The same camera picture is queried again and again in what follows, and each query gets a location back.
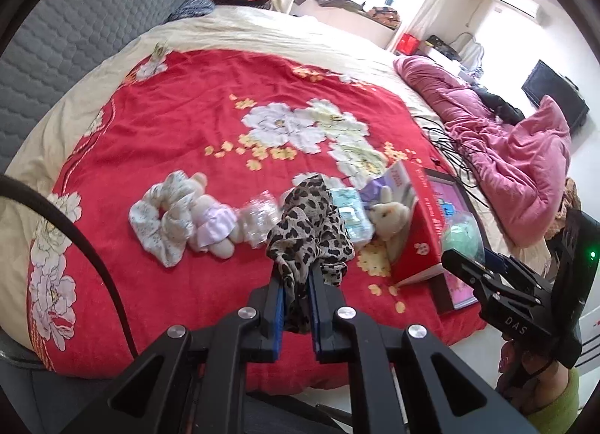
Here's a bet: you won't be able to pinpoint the grey patterned cloth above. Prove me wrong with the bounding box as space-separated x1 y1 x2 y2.
169 0 214 22

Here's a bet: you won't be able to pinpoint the black garment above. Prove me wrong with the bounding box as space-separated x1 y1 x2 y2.
473 87 526 123

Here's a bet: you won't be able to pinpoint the red bag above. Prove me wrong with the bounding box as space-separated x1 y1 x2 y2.
396 33 420 55

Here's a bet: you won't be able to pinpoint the leopard print scrunchie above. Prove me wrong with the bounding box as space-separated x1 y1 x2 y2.
265 173 356 334

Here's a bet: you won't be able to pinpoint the clear plastic bag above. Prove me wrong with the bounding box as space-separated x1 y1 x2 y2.
237 190 282 250

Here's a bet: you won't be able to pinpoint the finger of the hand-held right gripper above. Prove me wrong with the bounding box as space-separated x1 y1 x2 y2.
484 249 555 295
442 248 506 304

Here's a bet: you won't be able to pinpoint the white hanging cloth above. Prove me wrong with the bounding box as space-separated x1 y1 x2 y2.
462 40 486 79

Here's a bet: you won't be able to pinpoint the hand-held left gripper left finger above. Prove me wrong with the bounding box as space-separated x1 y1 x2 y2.
61 275 287 434

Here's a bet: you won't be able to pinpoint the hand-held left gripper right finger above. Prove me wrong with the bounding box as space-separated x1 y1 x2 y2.
307 265 540 434

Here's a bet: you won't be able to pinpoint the plush doll with pink skirt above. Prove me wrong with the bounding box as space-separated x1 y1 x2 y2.
185 172 247 259

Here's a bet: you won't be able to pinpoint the brown patterned clothes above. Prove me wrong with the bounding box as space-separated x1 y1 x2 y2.
366 5 401 27

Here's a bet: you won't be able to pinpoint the red cardboard box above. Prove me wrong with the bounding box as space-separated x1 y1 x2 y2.
375 160 446 287

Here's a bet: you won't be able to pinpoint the person's right forearm green sleeve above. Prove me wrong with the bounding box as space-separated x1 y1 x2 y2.
525 368 582 434

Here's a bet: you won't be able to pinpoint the white air conditioner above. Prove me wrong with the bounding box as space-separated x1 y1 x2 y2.
487 0 540 20

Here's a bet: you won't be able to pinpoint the cream plush rabbit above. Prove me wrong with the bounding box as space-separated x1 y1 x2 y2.
368 186 413 242

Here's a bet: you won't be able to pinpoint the green patterned tissue packet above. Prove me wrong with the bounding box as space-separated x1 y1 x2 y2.
328 188 362 210
337 207 376 244

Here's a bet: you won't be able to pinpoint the black cables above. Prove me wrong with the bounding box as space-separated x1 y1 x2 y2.
415 115 488 201

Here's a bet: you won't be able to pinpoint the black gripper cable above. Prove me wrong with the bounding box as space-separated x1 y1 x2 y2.
0 174 139 357

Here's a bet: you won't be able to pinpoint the red floral blanket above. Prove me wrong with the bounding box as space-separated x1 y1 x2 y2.
25 49 483 392

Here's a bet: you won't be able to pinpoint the person's right hand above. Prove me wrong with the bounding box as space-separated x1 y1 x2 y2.
496 339 570 409

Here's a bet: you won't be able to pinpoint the green pompom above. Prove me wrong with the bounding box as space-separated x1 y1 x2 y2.
441 214 483 257

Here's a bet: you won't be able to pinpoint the brown furry cloth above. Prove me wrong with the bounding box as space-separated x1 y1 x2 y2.
546 178 582 247

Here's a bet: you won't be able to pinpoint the pink quilt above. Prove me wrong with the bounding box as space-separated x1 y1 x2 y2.
394 55 573 247

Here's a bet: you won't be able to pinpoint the black bag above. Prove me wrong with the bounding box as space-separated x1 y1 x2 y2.
426 35 462 60

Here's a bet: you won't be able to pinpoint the grey quilted headboard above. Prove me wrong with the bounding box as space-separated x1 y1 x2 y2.
0 0 198 172

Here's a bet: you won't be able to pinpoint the black monitor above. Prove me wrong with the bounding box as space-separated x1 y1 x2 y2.
522 59 590 128

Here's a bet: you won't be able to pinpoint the white floral scrunchie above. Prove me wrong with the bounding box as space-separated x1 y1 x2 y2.
129 171 198 268

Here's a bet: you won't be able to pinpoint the purple satin bow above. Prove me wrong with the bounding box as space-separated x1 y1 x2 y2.
358 178 395 203

